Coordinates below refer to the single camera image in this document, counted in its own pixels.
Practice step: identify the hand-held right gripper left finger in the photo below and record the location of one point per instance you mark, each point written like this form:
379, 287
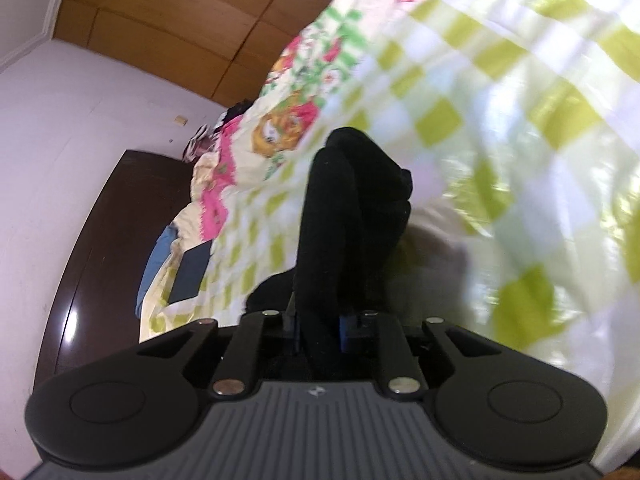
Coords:
294, 332

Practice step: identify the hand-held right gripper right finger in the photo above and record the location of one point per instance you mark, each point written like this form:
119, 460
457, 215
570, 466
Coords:
344, 332

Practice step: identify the black pants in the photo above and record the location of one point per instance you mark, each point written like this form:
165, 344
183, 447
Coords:
345, 220

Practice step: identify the dark blue folded cloth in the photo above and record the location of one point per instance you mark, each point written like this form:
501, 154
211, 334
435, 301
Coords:
191, 274

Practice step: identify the blue pillow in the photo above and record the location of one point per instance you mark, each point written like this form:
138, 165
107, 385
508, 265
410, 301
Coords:
150, 270

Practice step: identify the pink and cream frilled quilt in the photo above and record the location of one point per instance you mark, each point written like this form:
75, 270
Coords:
220, 185

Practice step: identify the dark wooden headboard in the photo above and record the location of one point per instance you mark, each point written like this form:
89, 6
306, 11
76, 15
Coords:
100, 250

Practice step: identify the pile of clothes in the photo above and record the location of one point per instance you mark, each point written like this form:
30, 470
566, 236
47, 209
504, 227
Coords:
215, 130

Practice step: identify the green checked bed sheet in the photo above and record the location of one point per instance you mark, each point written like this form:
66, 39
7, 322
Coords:
500, 160

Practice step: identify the cartoon print quilt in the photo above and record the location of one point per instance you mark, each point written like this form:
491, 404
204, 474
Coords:
310, 85

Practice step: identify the wooden wardrobe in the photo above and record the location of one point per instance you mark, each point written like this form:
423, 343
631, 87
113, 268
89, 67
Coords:
175, 20

